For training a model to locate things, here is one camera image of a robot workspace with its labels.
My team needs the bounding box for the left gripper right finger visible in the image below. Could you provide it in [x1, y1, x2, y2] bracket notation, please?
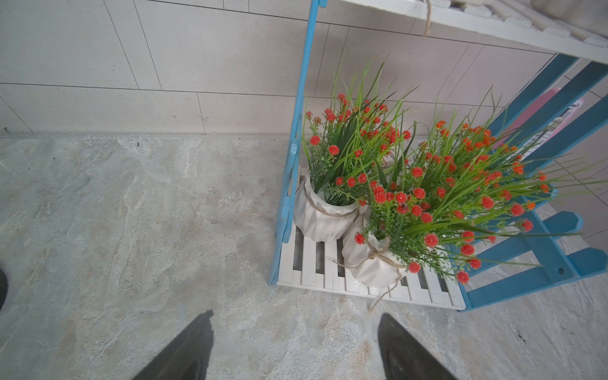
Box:
[378, 313, 456, 380]

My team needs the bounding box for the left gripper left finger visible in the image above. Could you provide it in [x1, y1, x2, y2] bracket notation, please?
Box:
[134, 310, 214, 380]

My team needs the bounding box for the red flower pot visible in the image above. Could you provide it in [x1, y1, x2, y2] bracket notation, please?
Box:
[294, 63, 416, 243]
[332, 142, 585, 310]
[408, 120, 558, 219]

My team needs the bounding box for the red flower pot back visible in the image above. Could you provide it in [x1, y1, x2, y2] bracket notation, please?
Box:
[294, 63, 416, 243]

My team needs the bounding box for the pink flower pot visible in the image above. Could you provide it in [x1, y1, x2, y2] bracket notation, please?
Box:
[530, 0, 607, 37]

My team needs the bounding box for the blue white two-tier rack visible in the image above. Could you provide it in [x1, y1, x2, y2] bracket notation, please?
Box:
[269, 1, 607, 311]

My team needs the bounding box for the glitter tube on black stand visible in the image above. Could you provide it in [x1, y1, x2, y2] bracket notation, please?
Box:
[0, 269, 9, 310]

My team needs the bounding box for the pink metronome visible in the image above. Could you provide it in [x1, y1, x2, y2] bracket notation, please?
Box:
[501, 87, 585, 161]

